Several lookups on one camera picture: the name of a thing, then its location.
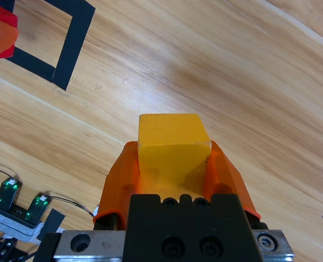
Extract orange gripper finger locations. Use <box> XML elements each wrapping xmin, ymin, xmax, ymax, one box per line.
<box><xmin>92</xmin><ymin>141</ymin><xmax>140</xmax><ymax>222</ymax></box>
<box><xmin>204</xmin><ymin>140</ymin><xmax>261</xmax><ymax>221</ymax></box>
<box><xmin>0</xmin><ymin>15</ymin><xmax>20</xmax><ymax>59</ymax></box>

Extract red wooden cube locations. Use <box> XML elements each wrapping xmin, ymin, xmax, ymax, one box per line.
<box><xmin>0</xmin><ymin>3</ymin><xmax>19</xmax><ymax>61</ymax></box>

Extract yellow wooden cube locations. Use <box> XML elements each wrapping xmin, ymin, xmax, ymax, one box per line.
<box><xmin>137</xmin><ymin>113</ymin><xmax>212</xmax><ymax>199</ymax></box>

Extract black tape rectangle outline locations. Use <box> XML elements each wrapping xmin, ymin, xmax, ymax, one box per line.
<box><xmin>0</xmin><ymin>0</ymin><xmax>96</xmax><ymax>92</ymax></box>

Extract black tape piece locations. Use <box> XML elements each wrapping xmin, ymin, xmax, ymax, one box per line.
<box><xmin>37</xmin><ymin>209</ymin><xmax>66</xmax><ymax>241</ymax></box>

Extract black slot sensor green lights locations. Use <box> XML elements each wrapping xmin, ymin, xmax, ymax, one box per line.
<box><xmin>0</xmin><ymin>177</ymin><xmax>52</xmax><ymax>229</ymax></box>

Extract grey metal sensor plate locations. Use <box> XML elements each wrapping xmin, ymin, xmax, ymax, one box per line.
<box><xmin>0</xmin><ymin>209</ymin><xmax>46</xmax><ymax>243</ymax></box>

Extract thin black sensor wire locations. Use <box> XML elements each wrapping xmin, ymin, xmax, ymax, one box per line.
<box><xmin>47</xmin><ymin>194</ymin><xmax>94</xmax><ymax>218</ymax></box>
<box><xmin>0</xmin><ymin>164</ymin><xmax>18</xmax><ymax>181</ymax></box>

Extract black metal bracket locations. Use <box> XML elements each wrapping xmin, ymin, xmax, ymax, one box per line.
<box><xmin>0</xmin><ymin>237</ymin><xmax>29</xmax><ymax>262</ymax></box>

